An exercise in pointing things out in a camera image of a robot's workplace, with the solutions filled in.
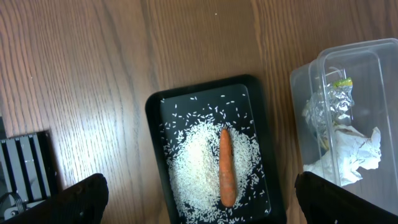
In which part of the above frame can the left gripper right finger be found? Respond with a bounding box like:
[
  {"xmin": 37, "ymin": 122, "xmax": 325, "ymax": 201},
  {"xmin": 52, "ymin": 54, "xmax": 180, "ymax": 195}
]
[{"xmin": 295, "ymin": 172, "xmax": 397, "ymax": 224}]

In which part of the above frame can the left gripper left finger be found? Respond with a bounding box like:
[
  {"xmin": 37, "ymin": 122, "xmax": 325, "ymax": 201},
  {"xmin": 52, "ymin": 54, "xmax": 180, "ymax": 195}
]
[{"xmin": 4, "ymin": 173, "xmax": 109, "ymax": 224}]

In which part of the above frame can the white tissue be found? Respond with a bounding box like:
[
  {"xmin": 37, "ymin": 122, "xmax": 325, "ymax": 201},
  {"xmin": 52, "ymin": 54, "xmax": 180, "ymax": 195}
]
[{"xmin": 303, "ymin": 125, "xmax": 381, "ymax": 187}]

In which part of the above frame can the yellow foil snack wrapper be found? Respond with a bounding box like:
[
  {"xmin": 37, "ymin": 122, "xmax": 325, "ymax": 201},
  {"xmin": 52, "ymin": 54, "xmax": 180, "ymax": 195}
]
[{"xmin": 302, "ymin": 78, "xmax": 354, "ymax": 151}]

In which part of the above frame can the orange carrot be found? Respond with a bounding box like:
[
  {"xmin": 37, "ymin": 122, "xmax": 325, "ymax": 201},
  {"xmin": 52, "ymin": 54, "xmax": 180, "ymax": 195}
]
[{"xmin": 219, "ymin": 129, "xmax": 237, "ymax": 207}]

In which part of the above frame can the pile of white rice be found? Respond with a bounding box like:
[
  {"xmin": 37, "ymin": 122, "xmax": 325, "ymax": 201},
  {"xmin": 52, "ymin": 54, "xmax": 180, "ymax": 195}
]
[{"xmin": 159, "ymin": 93, "xmax": 270, "ymax": 224}]

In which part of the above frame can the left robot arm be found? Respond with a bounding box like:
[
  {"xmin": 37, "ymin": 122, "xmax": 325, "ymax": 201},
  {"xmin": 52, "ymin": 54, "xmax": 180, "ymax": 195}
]
[{"xmin": 1, "ymin": 116, "xmax": 286, "ymax": 223}]

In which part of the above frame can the clear plastic bin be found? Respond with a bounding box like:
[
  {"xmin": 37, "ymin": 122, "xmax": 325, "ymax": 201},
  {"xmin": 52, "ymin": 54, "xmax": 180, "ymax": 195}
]
[{"xmin": 290, "ymin": 39, "xmax": 397, "ymax": 213}]

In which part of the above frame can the black rectangular tray bin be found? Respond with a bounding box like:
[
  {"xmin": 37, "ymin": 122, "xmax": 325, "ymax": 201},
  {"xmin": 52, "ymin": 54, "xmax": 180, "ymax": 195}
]
[{"xmin": 146, "ymin": 75, "xmax": 287, "ymax": 223}]

